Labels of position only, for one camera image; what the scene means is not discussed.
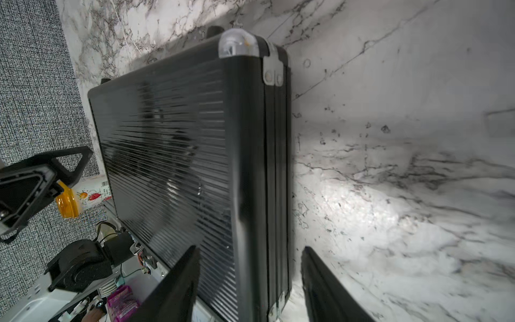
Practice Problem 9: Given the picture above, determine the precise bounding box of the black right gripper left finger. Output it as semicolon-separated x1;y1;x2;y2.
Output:
129;246;201;322

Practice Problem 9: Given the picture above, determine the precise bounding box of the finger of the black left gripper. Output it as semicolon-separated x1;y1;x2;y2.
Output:
11;145;94;190
1;166;60;244

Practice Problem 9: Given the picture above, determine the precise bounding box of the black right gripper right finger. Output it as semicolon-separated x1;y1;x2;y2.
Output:
301;246;374;322

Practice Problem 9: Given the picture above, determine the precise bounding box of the black aluminium poker case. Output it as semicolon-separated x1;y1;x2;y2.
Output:
87;28;293;321

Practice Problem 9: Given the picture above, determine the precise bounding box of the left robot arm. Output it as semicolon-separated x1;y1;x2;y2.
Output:
1;146;133;292

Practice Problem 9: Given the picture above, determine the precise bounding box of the purple packet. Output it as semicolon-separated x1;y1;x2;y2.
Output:
107;285;140;322

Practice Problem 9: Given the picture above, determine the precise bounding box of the white carton orange cap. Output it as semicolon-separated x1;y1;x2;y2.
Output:
55;175;112;219

